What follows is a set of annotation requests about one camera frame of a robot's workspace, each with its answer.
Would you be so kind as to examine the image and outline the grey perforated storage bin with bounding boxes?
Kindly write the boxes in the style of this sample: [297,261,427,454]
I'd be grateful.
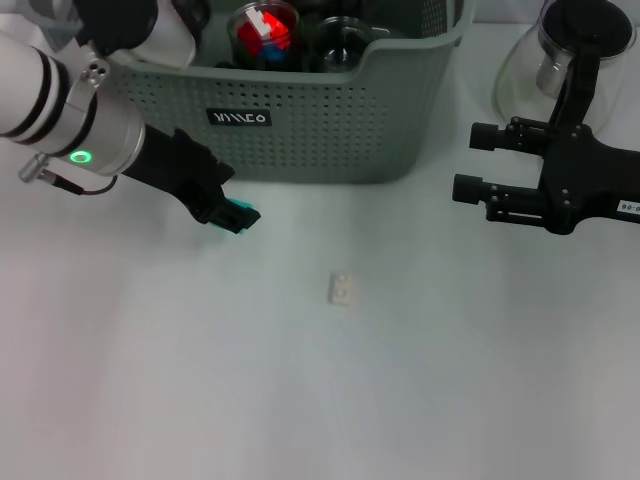
[99,0,476,185]

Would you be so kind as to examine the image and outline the dark red long brick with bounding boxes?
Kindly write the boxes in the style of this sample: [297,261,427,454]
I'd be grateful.
[236,23,264,55]

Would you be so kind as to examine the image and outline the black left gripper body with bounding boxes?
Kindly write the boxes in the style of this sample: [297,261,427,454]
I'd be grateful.
[121,124,236,225]

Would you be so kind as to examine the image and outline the dark thin cable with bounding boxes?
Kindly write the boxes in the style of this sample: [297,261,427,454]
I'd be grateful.
[49,172,120,197]

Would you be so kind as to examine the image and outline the glass jar with bricks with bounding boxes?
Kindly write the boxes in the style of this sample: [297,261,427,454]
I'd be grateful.
[227,1,301,71]

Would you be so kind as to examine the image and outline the left gripper metal cable plug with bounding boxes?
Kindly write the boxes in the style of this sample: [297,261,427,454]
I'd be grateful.
[18,153,57,184]

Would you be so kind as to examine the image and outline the glass pitcher black handle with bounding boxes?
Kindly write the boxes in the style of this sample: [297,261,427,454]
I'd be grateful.
[492,0,636,139]

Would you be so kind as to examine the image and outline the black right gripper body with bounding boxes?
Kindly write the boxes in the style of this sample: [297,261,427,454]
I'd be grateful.
[538,122,640,236]

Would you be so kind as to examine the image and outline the orange-red sloped brick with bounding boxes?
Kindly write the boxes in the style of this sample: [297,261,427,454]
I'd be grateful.
[262,12,292,39]

